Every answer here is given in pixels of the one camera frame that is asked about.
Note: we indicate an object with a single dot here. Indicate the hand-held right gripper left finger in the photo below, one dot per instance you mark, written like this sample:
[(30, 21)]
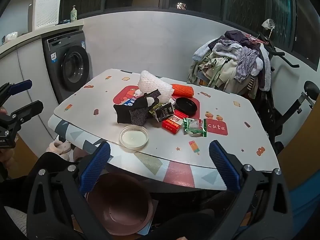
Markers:
[(96, 165)]

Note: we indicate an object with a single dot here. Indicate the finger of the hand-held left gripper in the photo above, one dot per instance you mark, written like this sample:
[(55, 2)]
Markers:
[(27, 108), (21, 85)]

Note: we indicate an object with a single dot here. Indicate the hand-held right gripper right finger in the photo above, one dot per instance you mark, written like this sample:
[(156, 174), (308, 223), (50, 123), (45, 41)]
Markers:
[(223, 166)]

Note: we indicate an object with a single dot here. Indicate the pink basin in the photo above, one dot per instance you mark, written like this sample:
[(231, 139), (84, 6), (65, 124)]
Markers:
[(120, 205)]

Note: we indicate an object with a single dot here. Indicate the clear plastic dish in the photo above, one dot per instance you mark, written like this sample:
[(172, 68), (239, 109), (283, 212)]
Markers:
[(133, 137)]

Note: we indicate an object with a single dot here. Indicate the green wrapper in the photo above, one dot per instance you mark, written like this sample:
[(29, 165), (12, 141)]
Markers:
[(193, 127)]

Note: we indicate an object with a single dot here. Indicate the red box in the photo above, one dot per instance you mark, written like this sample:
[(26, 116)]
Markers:
[(171, 126)]

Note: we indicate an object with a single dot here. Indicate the white cabinet counter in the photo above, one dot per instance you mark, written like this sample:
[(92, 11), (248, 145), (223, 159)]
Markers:
[(27, 62)]

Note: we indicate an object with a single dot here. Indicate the beige fluffy slipper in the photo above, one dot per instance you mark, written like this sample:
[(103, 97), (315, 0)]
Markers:
[(67, 151), (55, 146)]

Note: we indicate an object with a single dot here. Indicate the grey washing machine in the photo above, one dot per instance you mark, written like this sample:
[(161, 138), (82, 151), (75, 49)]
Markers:
[(72, 67)]

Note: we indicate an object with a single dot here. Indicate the white printed table mat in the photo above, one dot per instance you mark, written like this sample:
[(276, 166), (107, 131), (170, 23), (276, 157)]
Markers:
[(100, 100)]

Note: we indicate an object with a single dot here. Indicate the black polka dot cloth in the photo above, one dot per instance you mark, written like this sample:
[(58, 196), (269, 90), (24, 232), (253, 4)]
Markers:
[(135, 112)]

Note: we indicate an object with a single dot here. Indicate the blue and white packet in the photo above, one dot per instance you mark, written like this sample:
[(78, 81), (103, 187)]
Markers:
[(128, 103)]

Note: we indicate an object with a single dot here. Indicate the black round dish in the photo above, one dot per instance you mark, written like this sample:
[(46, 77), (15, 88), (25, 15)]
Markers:
[(186, 106)]

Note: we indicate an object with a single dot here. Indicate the white perforated laundry basket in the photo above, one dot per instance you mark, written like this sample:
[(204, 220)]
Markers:
[(46, 12)]

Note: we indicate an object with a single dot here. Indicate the brown wooden panel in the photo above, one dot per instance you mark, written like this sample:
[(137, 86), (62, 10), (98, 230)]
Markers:
[(300, 155)]

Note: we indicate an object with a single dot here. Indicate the white knit sweater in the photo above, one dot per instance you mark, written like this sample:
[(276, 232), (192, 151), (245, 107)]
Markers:
[(16, 217)]

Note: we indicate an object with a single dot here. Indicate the black packet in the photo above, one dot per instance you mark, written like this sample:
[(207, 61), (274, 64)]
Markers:
[(163, 111)]

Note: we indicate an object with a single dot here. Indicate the orange knitted roll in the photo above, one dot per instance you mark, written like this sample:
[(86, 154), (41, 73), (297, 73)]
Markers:
[(182, 90)]

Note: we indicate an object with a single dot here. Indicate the blue panel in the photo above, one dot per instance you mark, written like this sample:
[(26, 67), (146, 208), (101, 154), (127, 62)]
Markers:
[(305, 200)]

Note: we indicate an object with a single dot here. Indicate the pump soap bottle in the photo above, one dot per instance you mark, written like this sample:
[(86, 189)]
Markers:
[(74, 13)]

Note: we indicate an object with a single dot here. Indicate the black exercise bike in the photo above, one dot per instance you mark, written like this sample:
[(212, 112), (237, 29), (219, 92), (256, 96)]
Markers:
[(295, 107)]

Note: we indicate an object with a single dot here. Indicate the pile of clothes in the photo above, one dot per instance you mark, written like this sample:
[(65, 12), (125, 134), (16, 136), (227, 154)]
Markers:
[(225, 62)]

